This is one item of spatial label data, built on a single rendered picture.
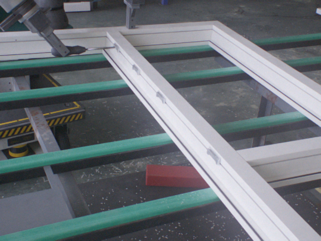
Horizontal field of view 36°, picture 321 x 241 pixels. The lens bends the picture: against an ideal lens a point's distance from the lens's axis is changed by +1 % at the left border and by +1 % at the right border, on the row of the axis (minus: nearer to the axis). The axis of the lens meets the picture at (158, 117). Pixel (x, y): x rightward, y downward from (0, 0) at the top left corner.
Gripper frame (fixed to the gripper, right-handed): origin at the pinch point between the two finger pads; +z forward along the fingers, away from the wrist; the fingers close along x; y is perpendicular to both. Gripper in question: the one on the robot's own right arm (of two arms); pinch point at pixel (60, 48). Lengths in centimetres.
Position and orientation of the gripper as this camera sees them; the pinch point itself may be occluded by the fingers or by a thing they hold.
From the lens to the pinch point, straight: 156.4
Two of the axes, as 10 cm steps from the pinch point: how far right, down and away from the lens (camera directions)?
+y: 7.0, -6.9, 1.8
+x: -3.8, -1.5, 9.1
